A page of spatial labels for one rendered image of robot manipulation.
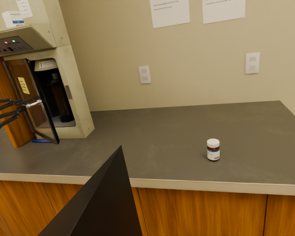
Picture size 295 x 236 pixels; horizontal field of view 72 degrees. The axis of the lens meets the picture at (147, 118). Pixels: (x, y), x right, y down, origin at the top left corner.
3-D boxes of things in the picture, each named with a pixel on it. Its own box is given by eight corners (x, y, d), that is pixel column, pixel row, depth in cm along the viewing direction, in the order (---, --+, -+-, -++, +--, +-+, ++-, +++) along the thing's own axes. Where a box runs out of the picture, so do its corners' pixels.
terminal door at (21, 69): (34, 132, 116) (4, 60, 100) (60, 144, 96) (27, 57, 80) (33, 132, 115) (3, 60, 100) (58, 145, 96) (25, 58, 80)
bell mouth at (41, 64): (49, 65, 118) (46, 56, 116) (76, 62, 113) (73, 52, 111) (26, 72, 102) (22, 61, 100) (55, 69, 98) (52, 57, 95)
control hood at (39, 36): (2, 56, 100) (-7, 34, 96) (57, 47, 91) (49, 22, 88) (-20, 60, 90) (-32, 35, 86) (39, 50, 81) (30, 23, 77)
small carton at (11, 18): (18, 28, 89) (13, 13, 87) (25, 26, 87) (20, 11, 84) (7, 29, 85) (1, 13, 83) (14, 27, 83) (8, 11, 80)
